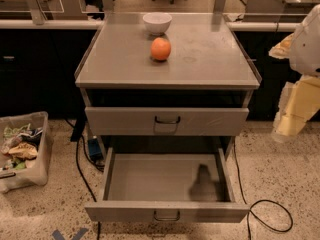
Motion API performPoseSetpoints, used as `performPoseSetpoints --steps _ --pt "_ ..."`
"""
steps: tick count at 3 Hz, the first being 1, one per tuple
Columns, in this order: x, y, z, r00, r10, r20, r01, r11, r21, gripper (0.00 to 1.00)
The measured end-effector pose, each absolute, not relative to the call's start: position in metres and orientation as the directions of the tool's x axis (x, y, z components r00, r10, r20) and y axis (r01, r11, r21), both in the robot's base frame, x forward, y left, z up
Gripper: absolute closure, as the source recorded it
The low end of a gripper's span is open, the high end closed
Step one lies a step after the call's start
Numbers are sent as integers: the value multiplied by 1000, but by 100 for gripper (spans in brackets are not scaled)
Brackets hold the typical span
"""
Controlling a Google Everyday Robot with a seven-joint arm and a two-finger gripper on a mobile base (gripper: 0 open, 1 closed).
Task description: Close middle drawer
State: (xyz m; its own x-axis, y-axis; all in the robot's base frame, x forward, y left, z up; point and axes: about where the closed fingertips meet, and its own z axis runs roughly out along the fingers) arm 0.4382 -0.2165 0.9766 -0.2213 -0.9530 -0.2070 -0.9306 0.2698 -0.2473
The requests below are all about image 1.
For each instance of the padded gripper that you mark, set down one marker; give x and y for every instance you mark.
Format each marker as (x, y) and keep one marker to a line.
(307, 49)

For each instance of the grey drawer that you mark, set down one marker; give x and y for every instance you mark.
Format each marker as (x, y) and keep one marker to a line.
(184, 188)
(166, 121)

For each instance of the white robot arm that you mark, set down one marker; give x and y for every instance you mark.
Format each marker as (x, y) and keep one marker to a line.
(310, 28)

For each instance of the grey metal drawer cabinet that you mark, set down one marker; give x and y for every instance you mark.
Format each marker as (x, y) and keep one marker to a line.
(206, 68)

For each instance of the orange fruit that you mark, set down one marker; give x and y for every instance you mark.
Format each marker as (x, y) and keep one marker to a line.
(160, 49)

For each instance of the white ceramic bowl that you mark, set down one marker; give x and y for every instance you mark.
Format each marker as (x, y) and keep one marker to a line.
(157, 23)

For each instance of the blue box on floor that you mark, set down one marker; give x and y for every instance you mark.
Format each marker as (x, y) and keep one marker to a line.
(94, 149)

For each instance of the clear plastic bin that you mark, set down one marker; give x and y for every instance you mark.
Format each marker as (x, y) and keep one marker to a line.
(38, 174)

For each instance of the snack packets in bin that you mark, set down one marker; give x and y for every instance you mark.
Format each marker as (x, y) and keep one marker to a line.
(20, 147)

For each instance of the left metal post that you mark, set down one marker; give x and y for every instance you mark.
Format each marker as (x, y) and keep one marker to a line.
(37, 15)

